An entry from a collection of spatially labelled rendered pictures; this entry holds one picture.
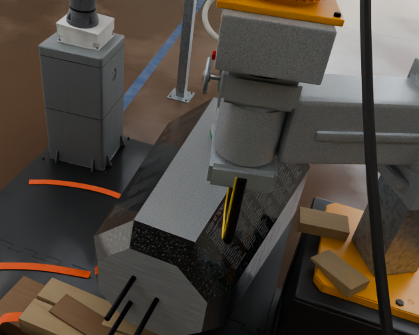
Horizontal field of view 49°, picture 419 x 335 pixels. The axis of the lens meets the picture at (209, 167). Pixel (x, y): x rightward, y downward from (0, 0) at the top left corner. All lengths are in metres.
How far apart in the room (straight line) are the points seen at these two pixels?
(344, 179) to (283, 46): 2.66
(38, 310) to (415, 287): 1.56
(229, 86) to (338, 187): 2.46
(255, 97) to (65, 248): 1.84
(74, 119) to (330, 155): 2.08
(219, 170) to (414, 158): 0.59
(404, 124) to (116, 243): 1.06
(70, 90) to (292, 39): 2.15
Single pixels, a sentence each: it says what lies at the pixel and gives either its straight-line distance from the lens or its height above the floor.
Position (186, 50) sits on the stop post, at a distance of 4.01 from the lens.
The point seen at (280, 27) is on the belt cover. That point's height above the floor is 1.72.
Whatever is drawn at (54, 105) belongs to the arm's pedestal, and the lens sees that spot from 3.15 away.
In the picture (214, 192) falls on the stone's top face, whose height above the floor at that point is 0.86.
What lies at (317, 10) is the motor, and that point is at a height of 1.75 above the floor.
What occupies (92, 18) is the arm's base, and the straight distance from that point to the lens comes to 2.96.
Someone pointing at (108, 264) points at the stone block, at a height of 0.67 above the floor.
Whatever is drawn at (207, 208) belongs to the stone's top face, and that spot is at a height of 0.86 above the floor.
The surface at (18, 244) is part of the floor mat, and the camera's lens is 2.85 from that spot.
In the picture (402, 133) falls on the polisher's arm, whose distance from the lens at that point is 1.43.
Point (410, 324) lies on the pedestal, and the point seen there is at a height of 0.74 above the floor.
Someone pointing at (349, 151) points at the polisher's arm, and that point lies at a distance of 1.40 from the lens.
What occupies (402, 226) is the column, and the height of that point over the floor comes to 1.04.
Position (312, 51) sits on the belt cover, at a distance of 1.07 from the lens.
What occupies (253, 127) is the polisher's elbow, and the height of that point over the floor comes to 1.42.
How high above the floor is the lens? 2.07
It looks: 37 degrees down
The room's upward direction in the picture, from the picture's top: 9 degrees clockwise
